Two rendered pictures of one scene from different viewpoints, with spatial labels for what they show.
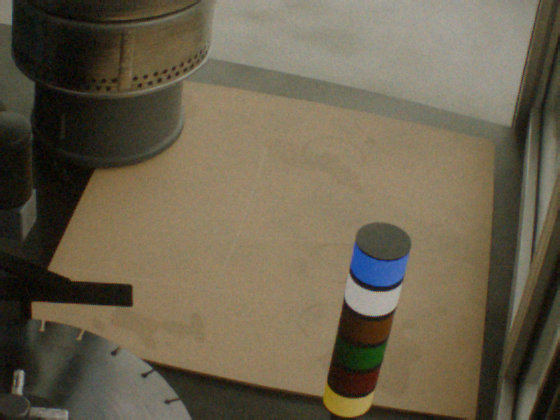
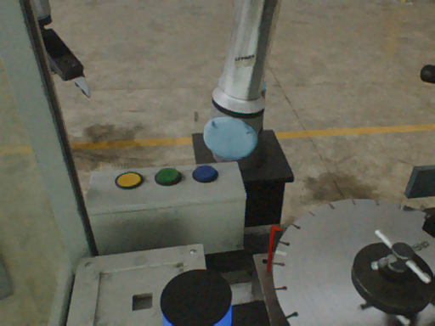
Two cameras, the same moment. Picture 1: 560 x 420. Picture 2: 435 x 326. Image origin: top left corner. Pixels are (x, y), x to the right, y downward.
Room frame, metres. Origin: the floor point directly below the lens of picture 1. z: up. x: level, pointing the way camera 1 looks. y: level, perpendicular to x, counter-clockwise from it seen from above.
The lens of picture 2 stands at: (0.90, -0.11, 1.38)
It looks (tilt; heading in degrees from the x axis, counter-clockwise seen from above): 37 degrees down; 154
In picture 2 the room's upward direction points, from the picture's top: 6 degrees clockwise
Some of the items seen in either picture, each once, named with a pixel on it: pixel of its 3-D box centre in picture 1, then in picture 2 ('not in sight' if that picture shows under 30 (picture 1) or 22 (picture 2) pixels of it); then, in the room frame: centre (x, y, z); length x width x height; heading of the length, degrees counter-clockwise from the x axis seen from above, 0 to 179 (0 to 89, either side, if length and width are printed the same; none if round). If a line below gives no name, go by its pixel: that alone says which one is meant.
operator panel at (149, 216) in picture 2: not in sight; (171, 212); (0.28, -0.04, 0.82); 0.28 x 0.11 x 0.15; 82
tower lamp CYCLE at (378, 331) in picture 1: (367, 314); not in sight; (0.74, -0.08, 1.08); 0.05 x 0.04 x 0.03; 172
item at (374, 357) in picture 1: (361, 341); not in sight; (0.74, -0.08, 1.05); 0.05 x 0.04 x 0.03; 172
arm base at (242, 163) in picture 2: not in sight; (240, 138); (0.01, 0.20, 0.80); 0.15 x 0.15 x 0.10
